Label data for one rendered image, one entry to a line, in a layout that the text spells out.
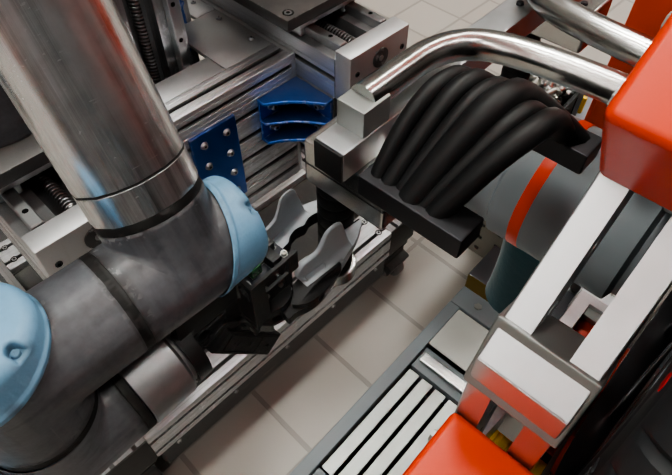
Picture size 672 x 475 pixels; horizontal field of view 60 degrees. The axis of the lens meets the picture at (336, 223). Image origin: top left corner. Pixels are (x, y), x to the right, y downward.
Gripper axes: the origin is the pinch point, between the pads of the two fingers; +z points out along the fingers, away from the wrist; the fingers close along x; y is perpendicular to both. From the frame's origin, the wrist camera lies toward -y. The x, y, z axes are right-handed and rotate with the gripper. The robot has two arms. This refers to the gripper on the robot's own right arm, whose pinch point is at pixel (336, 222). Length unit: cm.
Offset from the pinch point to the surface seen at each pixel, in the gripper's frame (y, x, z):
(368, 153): 13.2, -4.3, -1.1
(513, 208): 3.9, -13.2, 10.1
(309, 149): 11.3, 0.8, -2.5
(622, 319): 18.0, -25.4, -5.7
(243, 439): -83, 19, -8
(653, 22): 1, -9, 55
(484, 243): -77, 8, 68
